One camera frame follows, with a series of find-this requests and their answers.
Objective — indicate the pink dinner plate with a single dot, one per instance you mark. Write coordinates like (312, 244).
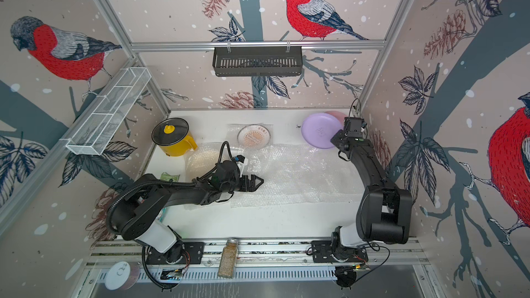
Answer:
(338, 115)

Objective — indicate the cream plate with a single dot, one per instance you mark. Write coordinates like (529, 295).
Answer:
(201, 160)

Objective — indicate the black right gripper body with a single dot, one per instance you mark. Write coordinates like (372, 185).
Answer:
(340, 137)

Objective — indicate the white wire mesh shelf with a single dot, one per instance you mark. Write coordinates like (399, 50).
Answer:
(98, 129)

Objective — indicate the yellow pot with black lid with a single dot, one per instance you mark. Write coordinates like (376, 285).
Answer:
(173, 136)

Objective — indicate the purple plate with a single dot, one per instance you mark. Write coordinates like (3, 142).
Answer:
(318, 130)

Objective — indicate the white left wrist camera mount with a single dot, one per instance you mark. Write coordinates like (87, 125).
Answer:
(242, 163)

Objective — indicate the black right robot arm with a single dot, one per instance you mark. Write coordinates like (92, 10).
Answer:
(385, 209)

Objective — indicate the small green sachet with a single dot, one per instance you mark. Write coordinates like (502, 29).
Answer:
(169, 178)

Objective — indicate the spice jar with granules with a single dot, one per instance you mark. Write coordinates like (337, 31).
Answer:
(227, 263)

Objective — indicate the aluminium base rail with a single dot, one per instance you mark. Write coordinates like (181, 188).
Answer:
(257, 259)

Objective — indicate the patterned plate in bubble wrap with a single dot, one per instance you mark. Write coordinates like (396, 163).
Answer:
(250, 136)

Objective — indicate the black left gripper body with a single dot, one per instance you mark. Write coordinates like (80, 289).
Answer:
(230, 187)

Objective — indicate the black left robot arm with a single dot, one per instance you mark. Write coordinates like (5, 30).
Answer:
(134, 214)

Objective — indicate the black hanging wire basket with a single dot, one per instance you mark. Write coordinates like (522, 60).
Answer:
(258, 61)

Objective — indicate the white tape roll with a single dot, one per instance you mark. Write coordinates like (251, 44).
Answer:
(122, 276)

